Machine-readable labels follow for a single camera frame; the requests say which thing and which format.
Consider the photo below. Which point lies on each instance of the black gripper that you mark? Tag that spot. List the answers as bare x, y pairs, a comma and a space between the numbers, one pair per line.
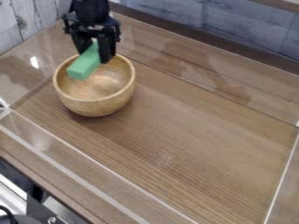
89, 20

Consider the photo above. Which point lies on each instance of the green rectangular block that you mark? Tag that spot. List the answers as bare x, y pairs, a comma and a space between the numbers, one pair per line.
85, 64

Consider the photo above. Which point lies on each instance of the wooden bowl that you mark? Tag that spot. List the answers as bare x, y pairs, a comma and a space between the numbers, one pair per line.
104, 93

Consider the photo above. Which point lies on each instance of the black metal frame bracket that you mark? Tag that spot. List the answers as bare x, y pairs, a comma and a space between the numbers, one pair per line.
29, 202

